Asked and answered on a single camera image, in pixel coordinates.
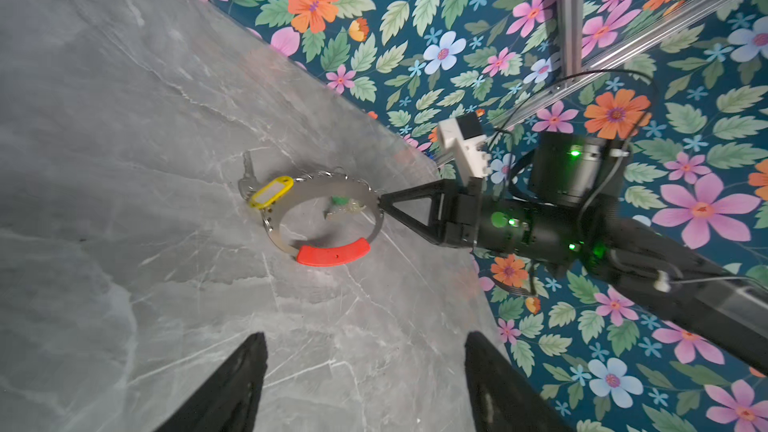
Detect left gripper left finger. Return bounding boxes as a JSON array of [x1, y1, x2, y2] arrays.
[[157, 332, 268, 432]]

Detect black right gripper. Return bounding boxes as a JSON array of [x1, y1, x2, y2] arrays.
[[379, 177, 484, 248]]

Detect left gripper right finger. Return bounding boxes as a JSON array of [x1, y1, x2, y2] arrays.
[[465, 331, 572, 432]]

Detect green key tag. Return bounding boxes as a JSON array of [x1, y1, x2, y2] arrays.
[[324, 196, 366, 220]]

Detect silver keyring with red grip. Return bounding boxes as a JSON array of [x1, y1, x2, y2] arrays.
[[238, 150, 384, 268]]

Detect yellow key tag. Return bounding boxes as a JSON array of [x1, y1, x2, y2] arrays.
[[248, 176, 295, 210]]

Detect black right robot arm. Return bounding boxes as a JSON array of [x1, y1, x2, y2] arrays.
[[380, 132, 767, 370]]

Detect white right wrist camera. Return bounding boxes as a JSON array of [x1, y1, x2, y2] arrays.
[[437, 113, 491, 185]]

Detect aluminium frame bars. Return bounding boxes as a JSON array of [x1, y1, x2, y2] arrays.
[[506, 0, 734, 126]]

